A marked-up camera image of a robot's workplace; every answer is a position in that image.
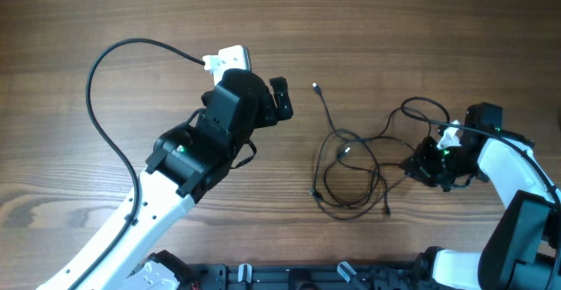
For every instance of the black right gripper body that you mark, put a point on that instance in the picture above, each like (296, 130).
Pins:
(436, 166)

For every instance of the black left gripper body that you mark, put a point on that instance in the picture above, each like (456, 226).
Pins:
(283, 109)

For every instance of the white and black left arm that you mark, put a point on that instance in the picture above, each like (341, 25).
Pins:
(186, 163)

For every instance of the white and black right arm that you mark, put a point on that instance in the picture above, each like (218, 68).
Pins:
(479, 148)

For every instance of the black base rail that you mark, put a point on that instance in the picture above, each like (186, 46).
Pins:
(225, 277)

